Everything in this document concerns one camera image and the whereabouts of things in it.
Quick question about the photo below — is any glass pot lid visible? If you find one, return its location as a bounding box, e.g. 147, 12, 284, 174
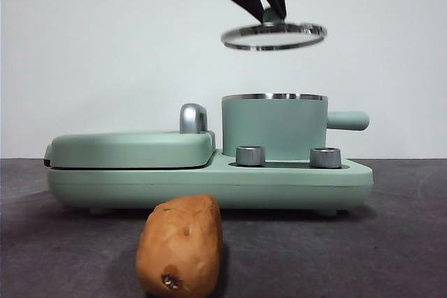
220, 8, 328, 52

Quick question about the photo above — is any brown potato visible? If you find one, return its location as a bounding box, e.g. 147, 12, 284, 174
135, 193, 224, 298

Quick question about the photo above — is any silver control knob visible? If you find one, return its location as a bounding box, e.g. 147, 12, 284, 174
235, 144, 268, 167
309, 147, 342, 169

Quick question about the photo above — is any green breakfast machine base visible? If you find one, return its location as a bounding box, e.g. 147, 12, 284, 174
47, 149, 374, 216

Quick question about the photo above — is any green steamer pot with handle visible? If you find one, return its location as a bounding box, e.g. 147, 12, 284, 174
221, 92, 370, 160

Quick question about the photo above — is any green griddle lid, silver handle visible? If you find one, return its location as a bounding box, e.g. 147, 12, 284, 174
44, 103, 218, 170

